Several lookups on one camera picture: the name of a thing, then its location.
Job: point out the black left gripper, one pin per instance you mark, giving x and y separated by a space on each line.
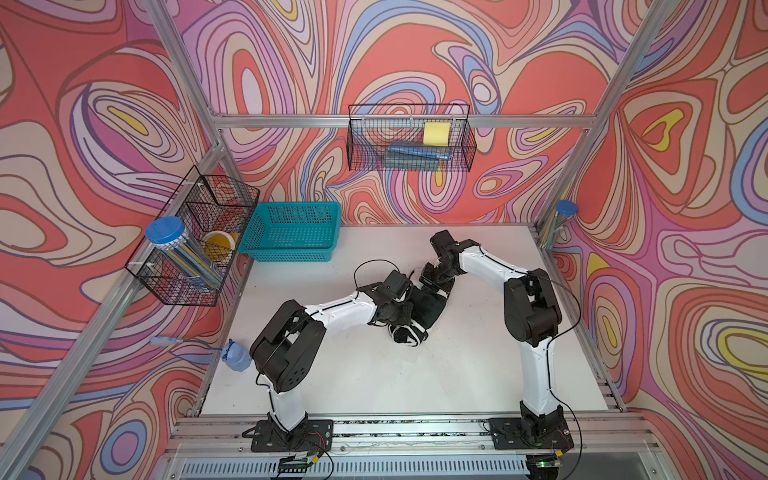
406 315

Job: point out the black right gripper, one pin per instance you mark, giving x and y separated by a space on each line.
425 278

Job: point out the black white checkered pillowcase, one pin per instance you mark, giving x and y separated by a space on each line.
427 305

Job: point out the teal plastic basket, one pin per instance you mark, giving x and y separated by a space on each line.
292 232

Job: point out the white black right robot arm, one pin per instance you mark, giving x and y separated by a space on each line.
531 314

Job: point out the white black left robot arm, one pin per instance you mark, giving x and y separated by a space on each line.
284 352

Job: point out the yellow tape roll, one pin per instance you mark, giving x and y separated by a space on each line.
218 246

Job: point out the blue marker pen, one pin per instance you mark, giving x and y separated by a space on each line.
428 152

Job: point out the clear tube of pencils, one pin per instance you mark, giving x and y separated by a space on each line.
564 211

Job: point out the yellow sticky note pad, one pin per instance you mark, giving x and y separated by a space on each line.
436 134

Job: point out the blue lidded jar of straws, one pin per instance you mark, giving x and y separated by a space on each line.
170 235

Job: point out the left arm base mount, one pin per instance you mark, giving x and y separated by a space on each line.
294 433

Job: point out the black wire basket back wall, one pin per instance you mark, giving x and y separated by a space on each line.
373 127

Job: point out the black wire basket wall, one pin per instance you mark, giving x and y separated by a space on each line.
373 127
205 203

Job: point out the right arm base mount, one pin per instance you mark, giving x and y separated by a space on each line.
532 431

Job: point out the black wire basket left wall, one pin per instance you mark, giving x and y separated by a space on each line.
205 203

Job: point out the aluminium front rail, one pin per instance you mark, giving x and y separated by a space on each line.
595 445

